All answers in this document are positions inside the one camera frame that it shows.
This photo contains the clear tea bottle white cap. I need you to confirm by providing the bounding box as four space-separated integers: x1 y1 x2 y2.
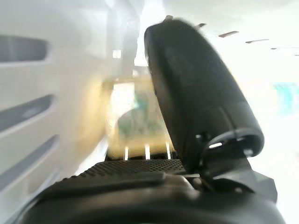
100 74 178 161

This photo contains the white fridge drawer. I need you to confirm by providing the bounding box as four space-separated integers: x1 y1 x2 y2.
0 0 299 224

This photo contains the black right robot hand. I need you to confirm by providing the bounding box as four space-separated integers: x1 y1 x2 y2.
14 15 288 224

